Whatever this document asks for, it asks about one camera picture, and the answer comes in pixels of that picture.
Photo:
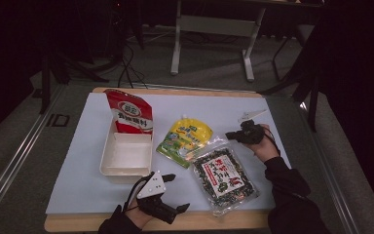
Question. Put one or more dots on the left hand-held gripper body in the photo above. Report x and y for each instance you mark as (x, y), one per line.
(152, 188)

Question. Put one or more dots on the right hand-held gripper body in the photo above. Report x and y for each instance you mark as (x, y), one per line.
(251, 133)

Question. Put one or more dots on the white plastic divided box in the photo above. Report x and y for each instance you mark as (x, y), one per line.
(126, 157)

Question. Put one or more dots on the yellow and green spout pouch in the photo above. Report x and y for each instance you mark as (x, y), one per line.
(185, 138)

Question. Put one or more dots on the clear bag of dried seaweed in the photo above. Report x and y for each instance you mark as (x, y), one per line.
(224, 178)

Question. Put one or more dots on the red and white seasoning packet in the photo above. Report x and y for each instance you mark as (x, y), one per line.
(130, 112)

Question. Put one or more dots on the person's right hand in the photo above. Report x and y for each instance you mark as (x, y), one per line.
(268, 148)

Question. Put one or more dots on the person's left hand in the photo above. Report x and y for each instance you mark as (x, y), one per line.
(138, 216)

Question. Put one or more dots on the white table cover sheet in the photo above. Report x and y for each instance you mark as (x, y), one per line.
(84, 182)

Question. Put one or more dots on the dark chair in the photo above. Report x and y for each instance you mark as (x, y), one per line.
(305, 81)

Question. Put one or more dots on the black metal stand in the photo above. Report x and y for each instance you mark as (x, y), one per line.
(45, 81)

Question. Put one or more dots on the metal floor rail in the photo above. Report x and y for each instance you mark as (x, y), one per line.
(334, 175)
(19, 149)

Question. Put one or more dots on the white metal desk frame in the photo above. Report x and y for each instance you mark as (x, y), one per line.
(214, 26)

